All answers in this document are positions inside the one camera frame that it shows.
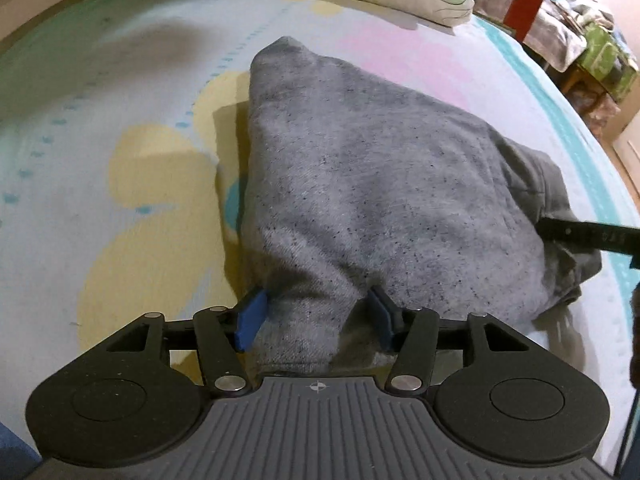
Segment blue cloth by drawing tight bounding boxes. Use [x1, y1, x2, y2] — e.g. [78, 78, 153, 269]
[0, 420, 42, 480]

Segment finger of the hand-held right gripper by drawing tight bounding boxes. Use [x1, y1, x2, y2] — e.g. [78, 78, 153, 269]
[536, 214, 640, 257]

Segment patterned cloth pile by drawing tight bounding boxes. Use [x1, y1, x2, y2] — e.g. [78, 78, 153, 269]
[527, 0, 617, 73]

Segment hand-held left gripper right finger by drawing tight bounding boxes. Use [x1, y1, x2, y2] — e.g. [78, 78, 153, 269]
[367, 285, 532, 395]

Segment green printed box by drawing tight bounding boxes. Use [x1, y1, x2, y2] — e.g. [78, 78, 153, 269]
[577, 27, 640, 97]

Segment grey pants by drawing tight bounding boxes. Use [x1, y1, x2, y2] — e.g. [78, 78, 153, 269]
[247, 35, 604, 377]

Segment pastel flower-print bed sheet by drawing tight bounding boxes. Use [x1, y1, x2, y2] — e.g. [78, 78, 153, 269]
[0, 0, 640, 480]

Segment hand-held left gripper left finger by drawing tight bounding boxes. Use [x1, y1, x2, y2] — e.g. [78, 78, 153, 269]
[106, 287, 271, 395]

